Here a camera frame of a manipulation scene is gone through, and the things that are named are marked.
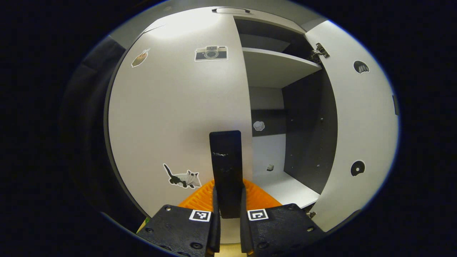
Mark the metal door hinge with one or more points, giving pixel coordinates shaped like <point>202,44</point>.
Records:
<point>311,214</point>
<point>319,51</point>

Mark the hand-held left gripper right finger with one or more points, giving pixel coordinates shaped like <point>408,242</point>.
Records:
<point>282,228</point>

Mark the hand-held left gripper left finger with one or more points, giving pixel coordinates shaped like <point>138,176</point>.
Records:
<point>178,228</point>

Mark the white cabinet shelf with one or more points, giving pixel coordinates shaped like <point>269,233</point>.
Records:
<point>275,67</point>
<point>285,189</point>

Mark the black backdrop cloth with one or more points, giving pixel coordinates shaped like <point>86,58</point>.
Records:
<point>89,125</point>

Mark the beige double-door shoe cabinet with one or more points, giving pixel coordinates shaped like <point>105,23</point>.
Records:
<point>307,135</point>

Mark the beige cabinet door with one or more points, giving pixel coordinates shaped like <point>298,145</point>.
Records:
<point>171,114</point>
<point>360,125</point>

